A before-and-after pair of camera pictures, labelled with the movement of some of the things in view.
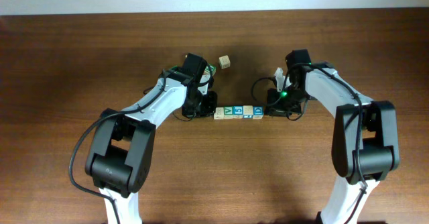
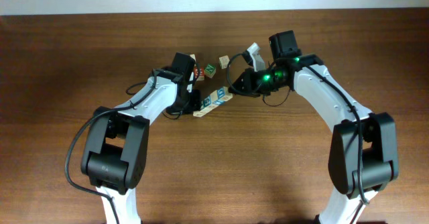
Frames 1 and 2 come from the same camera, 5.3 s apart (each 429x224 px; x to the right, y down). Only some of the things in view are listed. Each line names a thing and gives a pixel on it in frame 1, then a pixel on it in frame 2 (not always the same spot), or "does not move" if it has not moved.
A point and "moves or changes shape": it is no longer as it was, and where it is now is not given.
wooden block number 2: (219, 113) moves or changes shape
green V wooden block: (228, 112) moves or changes shape
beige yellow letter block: (247, 111) moves or changes shape
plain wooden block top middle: (224, 62) does not move
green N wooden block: (210, 67) does not move
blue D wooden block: (257, 112) -> (223, 94)
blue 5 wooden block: (238, 111) moves or changes shape
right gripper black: (278, 110) -> (245, 78)
